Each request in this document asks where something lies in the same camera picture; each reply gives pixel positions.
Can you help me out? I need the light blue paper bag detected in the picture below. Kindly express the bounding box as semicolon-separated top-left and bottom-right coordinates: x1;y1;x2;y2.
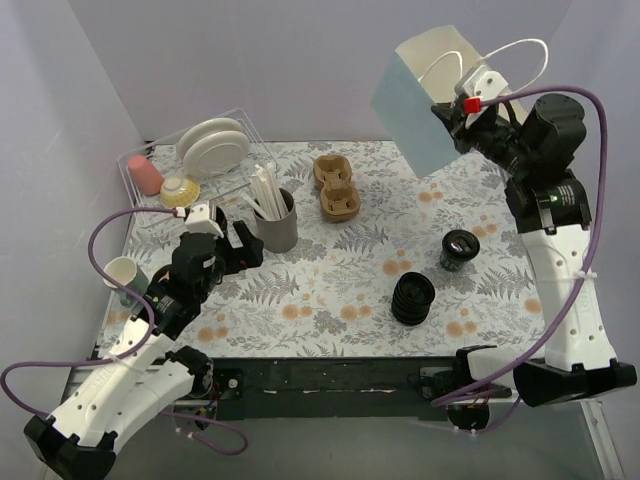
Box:
369;23;551;177

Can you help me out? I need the brown cardboard cup carrier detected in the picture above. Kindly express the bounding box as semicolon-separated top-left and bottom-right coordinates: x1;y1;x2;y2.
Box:
313;154;361;223

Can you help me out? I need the black plastic cup lid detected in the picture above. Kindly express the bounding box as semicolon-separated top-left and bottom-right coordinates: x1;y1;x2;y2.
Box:
442;229;480;261

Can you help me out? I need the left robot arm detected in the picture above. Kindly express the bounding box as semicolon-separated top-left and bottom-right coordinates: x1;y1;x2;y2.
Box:
24;221;264;479

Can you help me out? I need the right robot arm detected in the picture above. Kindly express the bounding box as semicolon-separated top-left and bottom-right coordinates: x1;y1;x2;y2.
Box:
431;87;638;407

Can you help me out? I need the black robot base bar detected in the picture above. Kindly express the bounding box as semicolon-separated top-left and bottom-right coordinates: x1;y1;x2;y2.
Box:
172;349;521;424

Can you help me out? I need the stack of black cups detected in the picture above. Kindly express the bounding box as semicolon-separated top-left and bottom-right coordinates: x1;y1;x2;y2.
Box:
213;207;228;238

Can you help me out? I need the grey cylindrical straw holder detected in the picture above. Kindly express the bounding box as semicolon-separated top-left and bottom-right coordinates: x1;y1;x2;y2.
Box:
253;188;298;254

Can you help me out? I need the wrapped white straws bundle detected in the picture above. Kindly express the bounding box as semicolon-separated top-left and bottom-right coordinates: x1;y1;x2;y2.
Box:
241;162;289;221

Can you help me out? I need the yellow polka dot bowl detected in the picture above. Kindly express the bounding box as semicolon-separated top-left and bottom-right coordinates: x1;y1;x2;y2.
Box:
160;175;201;208

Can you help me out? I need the white ceramic plate front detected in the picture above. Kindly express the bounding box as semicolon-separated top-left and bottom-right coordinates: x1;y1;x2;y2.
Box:
183;130;250;178

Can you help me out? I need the white ceramic plate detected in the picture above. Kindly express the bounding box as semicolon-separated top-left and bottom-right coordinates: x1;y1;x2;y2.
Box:
176;118;244;159
183;130;250;178

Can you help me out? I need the grey-green ceramic mug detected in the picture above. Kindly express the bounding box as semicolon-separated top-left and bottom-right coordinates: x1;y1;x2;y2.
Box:
103;256;149;308

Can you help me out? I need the pink plastic cup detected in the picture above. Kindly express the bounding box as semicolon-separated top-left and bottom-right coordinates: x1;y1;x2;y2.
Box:
127;155;164;196

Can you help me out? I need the white ceramic plate back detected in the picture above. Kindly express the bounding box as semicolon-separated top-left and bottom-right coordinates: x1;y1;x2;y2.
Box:
176;118;244;159

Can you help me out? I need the stack of black lids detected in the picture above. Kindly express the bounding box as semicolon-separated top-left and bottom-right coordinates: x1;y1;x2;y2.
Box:
391;272;436;326

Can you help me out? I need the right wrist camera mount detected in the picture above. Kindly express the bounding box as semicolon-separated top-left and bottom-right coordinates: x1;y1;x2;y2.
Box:
454;64;509;129

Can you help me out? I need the white wire dish rack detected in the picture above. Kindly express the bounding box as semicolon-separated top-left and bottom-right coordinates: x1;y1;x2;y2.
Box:
117;108;279;208

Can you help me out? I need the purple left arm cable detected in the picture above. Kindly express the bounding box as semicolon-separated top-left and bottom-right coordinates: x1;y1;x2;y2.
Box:
0;207;249;455

